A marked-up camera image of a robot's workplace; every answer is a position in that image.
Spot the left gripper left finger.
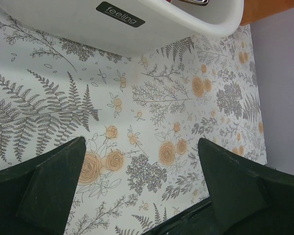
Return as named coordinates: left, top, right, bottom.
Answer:
left=0, top=137, right=86, bottom=235

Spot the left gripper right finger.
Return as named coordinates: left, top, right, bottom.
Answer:
left=198, top=138, right=294, bottom=235

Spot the black square floral plate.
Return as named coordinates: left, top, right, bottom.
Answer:
left=179, top=0, right=209, bottom=6

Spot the orange plastic bin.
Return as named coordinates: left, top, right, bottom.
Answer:
left=240, top=0, right=294, bottom=26

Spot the white plastic bin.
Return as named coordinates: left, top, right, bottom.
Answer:
left=0, top=0, right=244, bottom=56

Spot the floral table mat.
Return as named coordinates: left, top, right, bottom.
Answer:
left=0, top=9, right=267, bottom=235

